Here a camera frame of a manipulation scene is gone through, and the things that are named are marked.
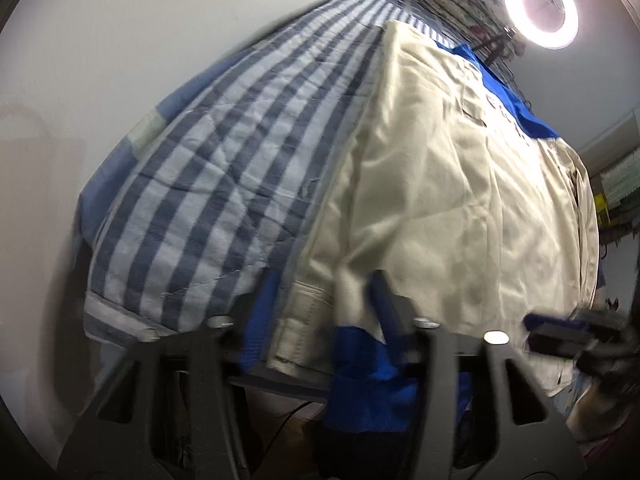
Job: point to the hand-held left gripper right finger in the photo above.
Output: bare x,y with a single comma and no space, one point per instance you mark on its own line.
386,310

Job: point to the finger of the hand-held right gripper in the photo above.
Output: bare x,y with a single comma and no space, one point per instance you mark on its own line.
555,337

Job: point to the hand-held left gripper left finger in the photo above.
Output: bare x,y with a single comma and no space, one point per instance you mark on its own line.
261,310

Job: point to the beige cargo shorts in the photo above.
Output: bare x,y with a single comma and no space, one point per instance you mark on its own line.
425,185

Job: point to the person's right forearm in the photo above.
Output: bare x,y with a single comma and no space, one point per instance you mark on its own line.
590,412

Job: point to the clothes drying rack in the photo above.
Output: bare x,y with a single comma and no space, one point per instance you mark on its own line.
622,180

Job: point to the blue striped quilt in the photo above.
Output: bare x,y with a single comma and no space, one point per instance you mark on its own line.
200,160

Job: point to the black tripod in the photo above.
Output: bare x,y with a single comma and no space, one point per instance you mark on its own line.
495,45

